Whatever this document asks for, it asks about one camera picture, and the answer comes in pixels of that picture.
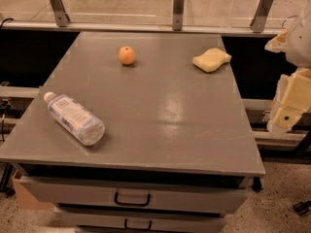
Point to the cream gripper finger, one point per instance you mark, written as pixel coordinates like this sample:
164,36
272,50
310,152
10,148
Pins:
278,43
292,99

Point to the blue labelled plastic bottle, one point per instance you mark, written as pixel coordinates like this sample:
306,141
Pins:
87,128

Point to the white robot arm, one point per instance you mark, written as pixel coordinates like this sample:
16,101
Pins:
298,51

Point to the yellow sponge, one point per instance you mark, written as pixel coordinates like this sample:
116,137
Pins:
211,60

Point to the orange fruit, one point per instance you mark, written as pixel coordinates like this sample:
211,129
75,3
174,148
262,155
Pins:
126,55

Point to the grey lower drawer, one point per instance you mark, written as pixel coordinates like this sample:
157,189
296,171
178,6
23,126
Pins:
161,222

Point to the right metal bracket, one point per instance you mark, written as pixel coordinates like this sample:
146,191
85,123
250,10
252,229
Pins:
258,22

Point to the metal bracket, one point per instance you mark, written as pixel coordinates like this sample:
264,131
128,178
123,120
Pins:
258,22
177,15
60,15

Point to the horizontal metal rail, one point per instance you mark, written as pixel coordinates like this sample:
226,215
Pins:
99,27

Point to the middle metal bracket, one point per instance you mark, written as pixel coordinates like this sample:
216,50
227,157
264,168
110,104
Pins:
177,15

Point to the black upper drawer handle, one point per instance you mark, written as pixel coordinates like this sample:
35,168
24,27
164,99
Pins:
132,200

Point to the black drawer handle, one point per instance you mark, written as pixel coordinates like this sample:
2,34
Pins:
132,200
138,224

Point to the black lower drawer handle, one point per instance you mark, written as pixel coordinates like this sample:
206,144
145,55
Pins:
138,224

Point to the left metal bracket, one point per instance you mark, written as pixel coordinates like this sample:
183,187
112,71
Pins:
60,15

